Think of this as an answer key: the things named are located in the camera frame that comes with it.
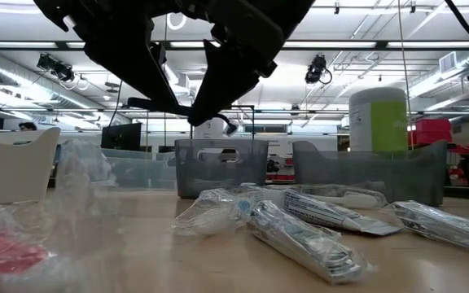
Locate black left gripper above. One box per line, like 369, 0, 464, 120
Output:
33, 0, 315, 127

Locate smoky grey narrow bin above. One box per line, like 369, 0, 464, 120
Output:
173, 138, 270, 200

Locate blue white toothbrush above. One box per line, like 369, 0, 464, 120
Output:
171, 187, 256, 238
287, 183, 389, 211

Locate clear bag with red item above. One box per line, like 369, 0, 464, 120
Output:
0, 138, 120, 293

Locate white cylinder with print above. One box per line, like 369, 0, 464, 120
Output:
193, 116, 230, 141

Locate black computer monitor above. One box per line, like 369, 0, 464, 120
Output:
100, 122, 142, 152

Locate clear plastic bag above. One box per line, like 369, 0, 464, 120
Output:
102, 146, 178, 191

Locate ceiling light strip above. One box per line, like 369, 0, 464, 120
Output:
0, 40, 85, 49
387, 40, 469, 49
283, 40, 378, 49

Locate white plastic bin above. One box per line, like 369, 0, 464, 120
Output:
0, 126, 62, 204

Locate white green wipes canister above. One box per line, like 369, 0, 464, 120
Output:
348, 86, 410, 155

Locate smoky grey wide bin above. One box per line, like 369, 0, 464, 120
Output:
291, 139, 449, 208

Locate red storage crates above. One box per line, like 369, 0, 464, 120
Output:
408, 117, 454, 147

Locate black ceiling camera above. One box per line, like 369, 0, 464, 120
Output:
304, 54, 334, 85
36, 52, 76, 83

